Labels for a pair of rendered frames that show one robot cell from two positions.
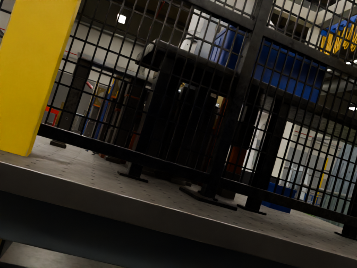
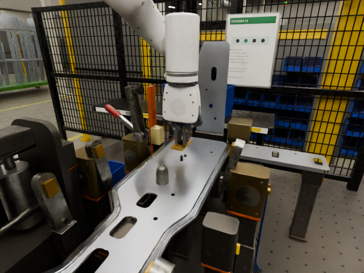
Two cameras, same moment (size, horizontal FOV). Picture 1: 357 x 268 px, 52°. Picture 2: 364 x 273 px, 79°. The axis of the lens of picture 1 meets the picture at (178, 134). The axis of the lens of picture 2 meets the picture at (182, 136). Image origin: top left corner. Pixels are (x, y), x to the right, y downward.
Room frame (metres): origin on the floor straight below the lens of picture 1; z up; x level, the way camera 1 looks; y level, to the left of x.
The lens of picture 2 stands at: (1.89, 0.43, 1.32)
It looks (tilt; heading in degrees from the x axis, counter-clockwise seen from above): 22 degrees down; 220
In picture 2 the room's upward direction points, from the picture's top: straight up
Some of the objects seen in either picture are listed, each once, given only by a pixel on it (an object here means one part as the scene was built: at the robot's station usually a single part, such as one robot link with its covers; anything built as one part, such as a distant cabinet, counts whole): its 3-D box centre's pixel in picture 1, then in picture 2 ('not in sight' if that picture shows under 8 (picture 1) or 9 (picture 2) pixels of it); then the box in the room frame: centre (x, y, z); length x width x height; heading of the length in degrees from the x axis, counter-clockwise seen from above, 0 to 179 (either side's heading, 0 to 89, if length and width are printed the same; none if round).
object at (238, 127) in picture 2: (155, 116); (236, 162); (1.14, 0.08, 0.88); 0.08 x 0.08 x 0.36; 18
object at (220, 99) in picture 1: (205, 136); (158, 172); (1.40, -0.10, 0.88); 0.04 x 0.04 x 0.37; 18
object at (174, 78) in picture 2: (196, 39); (181, 77); (1.44, 0.04, 1.25); 0.09 x 0.08 x 0.03; 107
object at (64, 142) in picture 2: not in sight; (70, 215); (1.73, -0.09, 0.91); 0.07 x 0.05 x 0.42; 108
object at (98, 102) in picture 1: (95, 116); not in sight; (2.39, 0.55, 0.88); 0.14 x 0.09 x 0.36; 108
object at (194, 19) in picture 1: (203, 20); (181, 43); (1.44, 0.04, 1.33); 0.09 x 0.08 x 0.13; 58
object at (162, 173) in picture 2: not in sight; (162, 176); (1.56, 0.08, 1.02); 0.03 x 0.03 x 0.07
